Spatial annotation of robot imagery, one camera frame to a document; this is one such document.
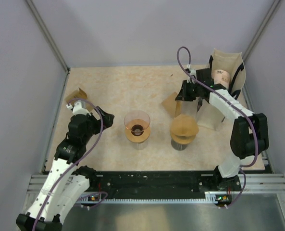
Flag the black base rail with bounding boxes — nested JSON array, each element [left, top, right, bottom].
[[84, 170, 241, 200]]

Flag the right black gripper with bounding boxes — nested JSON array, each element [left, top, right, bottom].
[[175, 80, 203, 102]]

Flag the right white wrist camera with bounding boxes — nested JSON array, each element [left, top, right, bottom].
[[186, 65, 197, 83]]

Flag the cream canvas tote bag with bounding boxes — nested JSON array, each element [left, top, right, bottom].
[[197, 49, 246, 130]]

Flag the clear glass cup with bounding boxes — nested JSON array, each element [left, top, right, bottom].
[[132, 141, 148, 151]]

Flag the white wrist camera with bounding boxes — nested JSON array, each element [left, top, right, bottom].
[[66, 100, 90, 116], [186, 65, 197, 83]]

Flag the brown paper filter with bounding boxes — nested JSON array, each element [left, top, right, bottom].
[[161, 92, 182, 118], [170, 114, 199, 137]]

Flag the pink paper roll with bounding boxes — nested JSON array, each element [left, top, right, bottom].
[[212, 69, 231, 89]]

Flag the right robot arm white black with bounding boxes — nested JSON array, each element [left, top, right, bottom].
[[176, 68, 269, 191]]

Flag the dark glass carafe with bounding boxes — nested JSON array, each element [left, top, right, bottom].
[[171, 140, 188, 151]]

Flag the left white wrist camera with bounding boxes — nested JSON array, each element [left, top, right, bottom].
[[66, 100, 90, 116]]

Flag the small cardboard box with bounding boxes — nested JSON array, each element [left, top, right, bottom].
[[65, 88, 94, 116]]

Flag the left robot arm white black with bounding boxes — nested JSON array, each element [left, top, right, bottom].
[[16, 101, 114, 231]]

